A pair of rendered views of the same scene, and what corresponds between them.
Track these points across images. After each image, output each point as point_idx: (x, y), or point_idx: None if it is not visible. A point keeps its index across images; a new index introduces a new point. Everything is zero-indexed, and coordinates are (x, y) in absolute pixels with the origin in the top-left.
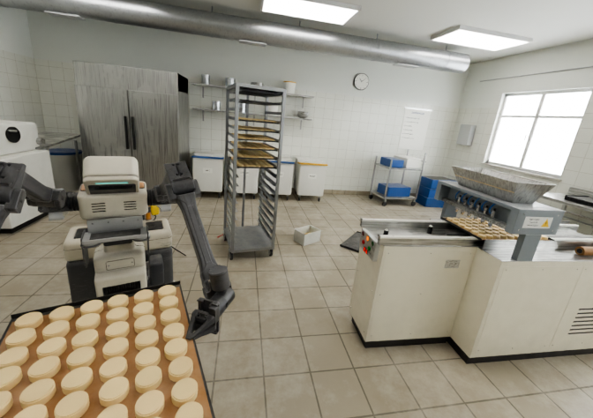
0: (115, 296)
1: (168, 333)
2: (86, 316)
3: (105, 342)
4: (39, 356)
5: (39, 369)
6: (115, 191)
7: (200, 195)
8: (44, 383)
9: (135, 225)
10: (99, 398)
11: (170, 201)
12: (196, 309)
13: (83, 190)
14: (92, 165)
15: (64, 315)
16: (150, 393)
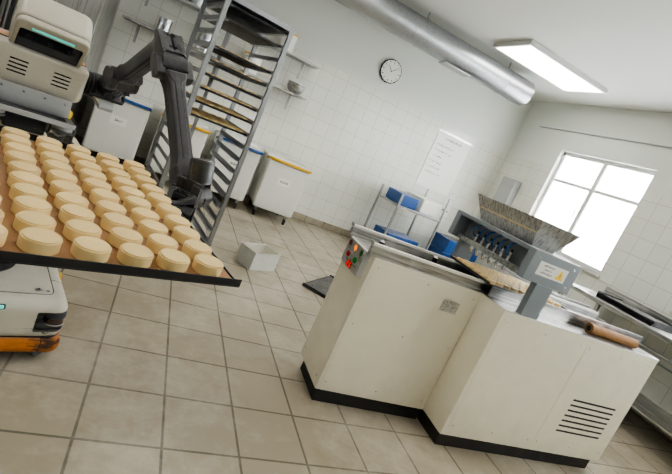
0: (75, 145)
1: (149, 188)
2: (49, 144)
3: (75, 172)
4: (8, 150)
5: (18, 156)
6: (49, 53)
7: (191, 82)
8: (30, 165)
9: (58, 111)
10: (92, 194)
11: (156, 73)
12: (175, 186)
13: (2, 35)
14: (34, 3)
15: (22, 134)
16: (145, 209)
